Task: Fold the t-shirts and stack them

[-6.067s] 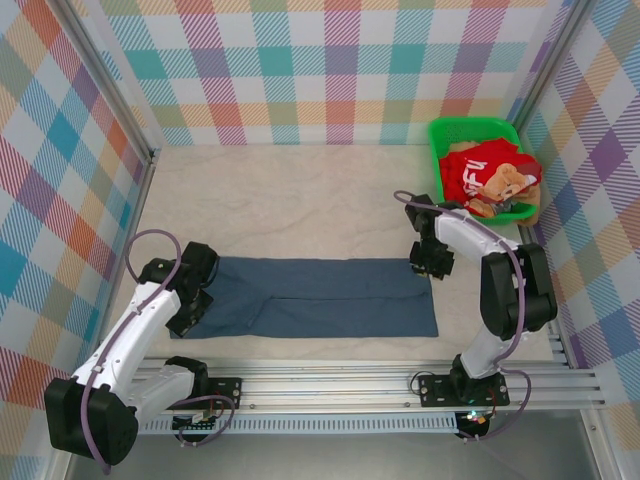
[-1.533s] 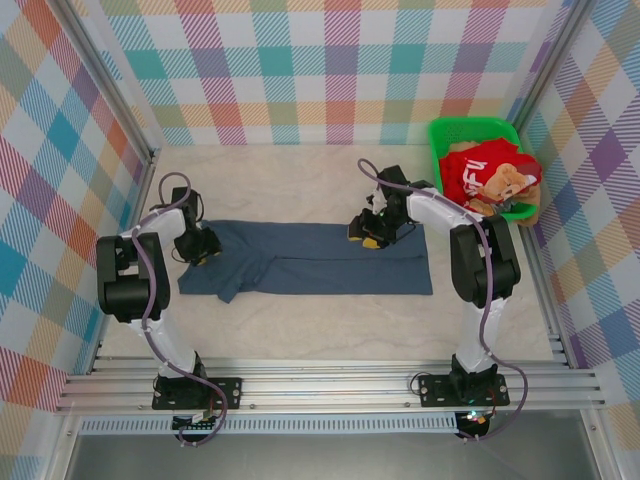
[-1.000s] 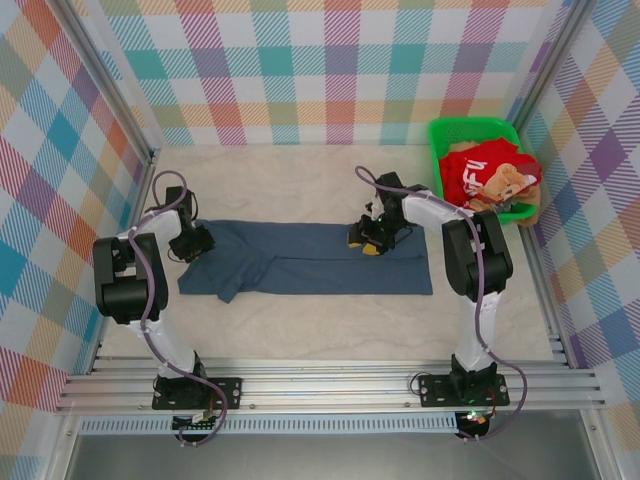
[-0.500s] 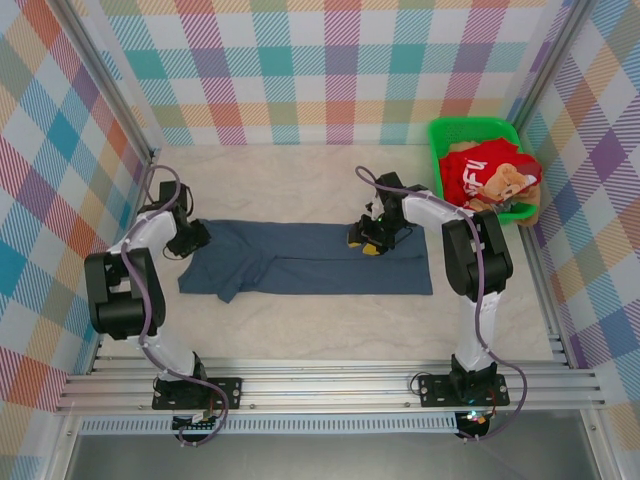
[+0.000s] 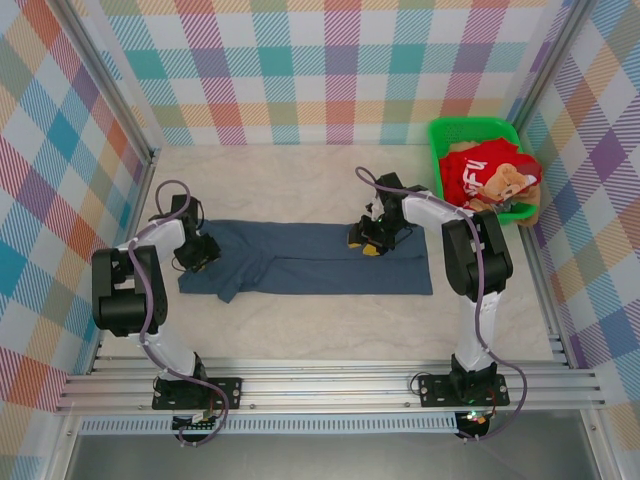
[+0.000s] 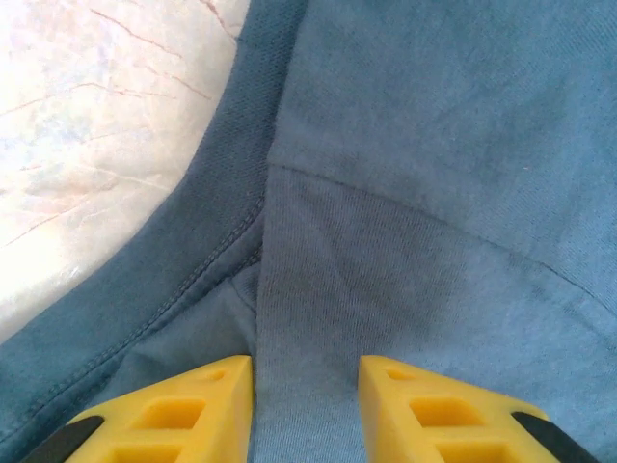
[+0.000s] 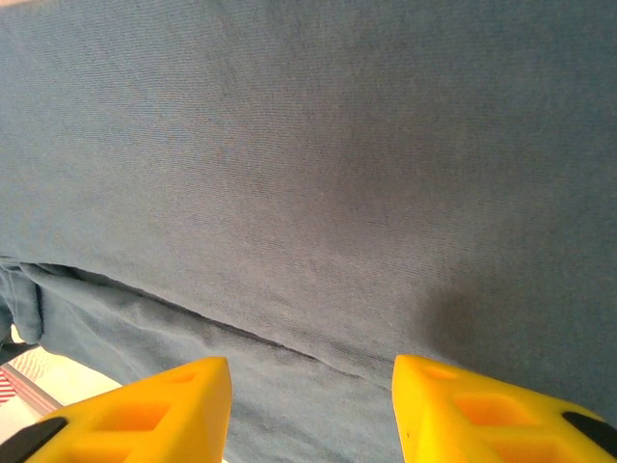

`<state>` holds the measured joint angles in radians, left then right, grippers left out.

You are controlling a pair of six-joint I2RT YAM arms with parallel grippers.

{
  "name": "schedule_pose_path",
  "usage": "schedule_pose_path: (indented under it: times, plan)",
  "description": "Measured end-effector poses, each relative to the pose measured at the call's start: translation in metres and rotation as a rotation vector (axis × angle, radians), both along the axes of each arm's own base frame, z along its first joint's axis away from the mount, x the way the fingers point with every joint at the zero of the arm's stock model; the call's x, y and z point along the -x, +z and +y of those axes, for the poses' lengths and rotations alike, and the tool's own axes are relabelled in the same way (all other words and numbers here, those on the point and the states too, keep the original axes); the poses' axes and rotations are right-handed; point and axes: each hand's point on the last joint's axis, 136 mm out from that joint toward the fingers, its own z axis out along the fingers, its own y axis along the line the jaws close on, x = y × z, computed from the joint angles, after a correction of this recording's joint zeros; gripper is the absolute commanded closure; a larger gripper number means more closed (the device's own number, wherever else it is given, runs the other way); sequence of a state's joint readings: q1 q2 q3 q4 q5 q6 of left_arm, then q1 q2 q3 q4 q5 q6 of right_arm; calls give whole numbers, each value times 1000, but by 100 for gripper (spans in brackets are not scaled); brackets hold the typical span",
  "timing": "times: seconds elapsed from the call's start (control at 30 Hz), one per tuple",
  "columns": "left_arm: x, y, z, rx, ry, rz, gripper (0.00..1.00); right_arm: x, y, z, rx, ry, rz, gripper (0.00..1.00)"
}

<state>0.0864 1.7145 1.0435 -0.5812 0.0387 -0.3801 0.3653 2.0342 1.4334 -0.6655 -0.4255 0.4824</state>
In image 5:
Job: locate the aluminium front rail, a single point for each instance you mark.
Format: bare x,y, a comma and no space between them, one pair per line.
325,387

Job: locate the aluminium side rail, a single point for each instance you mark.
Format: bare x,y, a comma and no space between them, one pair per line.
545,300
135,200

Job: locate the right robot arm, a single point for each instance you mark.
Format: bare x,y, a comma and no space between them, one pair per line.
475,330

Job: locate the aluminium corner post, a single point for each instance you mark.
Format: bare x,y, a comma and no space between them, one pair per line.
547,65
107,85

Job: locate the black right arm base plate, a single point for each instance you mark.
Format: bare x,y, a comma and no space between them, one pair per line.
430,390

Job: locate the red bear print t-shirt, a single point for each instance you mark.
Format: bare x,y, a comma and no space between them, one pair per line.
470,172

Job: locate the blue t-shirt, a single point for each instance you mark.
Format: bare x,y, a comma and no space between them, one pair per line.
325,265

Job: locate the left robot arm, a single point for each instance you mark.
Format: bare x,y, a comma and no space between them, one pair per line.
167,345

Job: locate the green plastic basket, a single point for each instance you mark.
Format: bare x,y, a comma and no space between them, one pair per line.
445,132

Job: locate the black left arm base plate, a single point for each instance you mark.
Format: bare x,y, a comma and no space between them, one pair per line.
227,392

